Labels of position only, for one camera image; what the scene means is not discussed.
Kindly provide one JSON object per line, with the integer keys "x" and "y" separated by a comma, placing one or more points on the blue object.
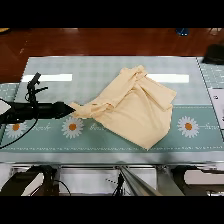
{"x": 182, "y": 31}

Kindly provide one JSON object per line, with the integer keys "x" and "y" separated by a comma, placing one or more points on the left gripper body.
{"x": 53, "y": 110}

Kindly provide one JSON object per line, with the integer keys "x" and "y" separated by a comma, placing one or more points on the silver frame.
{"x": 140, "y": 185}

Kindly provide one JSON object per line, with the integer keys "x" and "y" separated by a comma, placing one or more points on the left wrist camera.
{"x": 32, "y": 84}

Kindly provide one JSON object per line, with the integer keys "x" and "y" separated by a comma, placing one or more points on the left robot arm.
{"x": 16, "y": 111}

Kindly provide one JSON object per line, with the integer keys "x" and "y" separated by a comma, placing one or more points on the pale yellow T-shirt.
{"x": 140, "y": 113}

